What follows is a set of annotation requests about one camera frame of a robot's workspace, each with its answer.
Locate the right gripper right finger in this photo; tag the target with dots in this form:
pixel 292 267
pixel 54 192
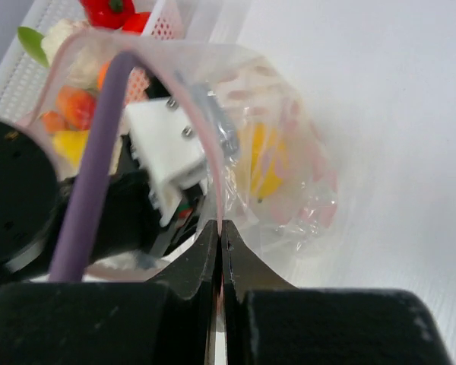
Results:
pixel 269 321

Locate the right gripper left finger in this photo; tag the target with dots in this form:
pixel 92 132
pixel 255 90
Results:
pixel 166 320

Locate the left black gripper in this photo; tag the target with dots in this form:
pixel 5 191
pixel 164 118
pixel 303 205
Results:
pixel 130 221

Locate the fake orange bell pepper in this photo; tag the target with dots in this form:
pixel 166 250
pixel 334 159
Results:
pixel 53 122

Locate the clear zip top bag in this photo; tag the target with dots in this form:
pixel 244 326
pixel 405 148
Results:
pixel 223 88

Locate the small yellow fake fruit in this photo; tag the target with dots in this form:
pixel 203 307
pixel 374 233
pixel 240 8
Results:
pixel 263 162

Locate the fake white cauliflower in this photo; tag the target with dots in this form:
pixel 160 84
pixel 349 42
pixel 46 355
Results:
pixel 84 61

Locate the fake red tomato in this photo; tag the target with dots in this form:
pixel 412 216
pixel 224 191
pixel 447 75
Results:
pixel 136 23

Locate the fake red bell pepper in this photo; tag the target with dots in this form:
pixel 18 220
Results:
pixel 110 14

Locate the fake yellow lemon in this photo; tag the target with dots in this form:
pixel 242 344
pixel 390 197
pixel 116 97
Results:
pixel 70 145

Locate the fake red strawberry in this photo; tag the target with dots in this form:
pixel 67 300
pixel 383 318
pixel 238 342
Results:
pixel 77 106

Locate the fake orange fruit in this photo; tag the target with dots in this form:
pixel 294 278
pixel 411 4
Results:
pixel 102 74

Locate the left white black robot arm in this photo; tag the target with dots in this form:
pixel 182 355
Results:
pixel 33 202

